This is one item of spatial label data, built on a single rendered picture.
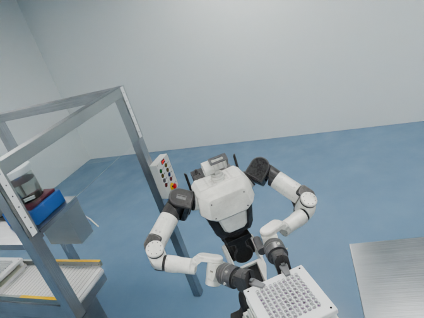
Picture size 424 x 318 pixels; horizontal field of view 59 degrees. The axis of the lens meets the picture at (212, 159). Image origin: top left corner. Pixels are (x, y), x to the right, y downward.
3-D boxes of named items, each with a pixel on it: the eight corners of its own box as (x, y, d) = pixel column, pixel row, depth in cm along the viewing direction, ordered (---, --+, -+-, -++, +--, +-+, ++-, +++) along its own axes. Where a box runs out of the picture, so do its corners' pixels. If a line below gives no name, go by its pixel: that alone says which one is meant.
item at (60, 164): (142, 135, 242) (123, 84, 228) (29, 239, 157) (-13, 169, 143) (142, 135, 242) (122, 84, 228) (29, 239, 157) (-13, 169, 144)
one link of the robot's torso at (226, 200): (194, 224, 207) (174, 169, 192) (250, 200, 212) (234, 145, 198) (209, 254, 180) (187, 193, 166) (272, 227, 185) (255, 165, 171)
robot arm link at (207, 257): (222, 259, 152) (190, 254, 154) (220, 280, 152) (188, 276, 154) (224, 254, 159) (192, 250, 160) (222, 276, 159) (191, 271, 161)
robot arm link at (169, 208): (158, 219, 179) (171, 197, 187) (175, 228, 179) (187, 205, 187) (161, 209, 170) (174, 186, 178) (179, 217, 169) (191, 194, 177)
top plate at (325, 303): (339, 313, 121) (338, 308, 120) (270, 346, 118) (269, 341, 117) (302, 267, 143) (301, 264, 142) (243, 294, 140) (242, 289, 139)
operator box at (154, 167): (178, 185, 267) (167, 153, 257) (169, 198, 253) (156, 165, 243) (171, 185, 269) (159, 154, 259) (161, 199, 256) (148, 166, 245)
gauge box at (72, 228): (93, 231, 201) (78, 200, 193) (82, 243, 193) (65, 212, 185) (63, 231, 210) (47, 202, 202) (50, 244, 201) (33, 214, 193)
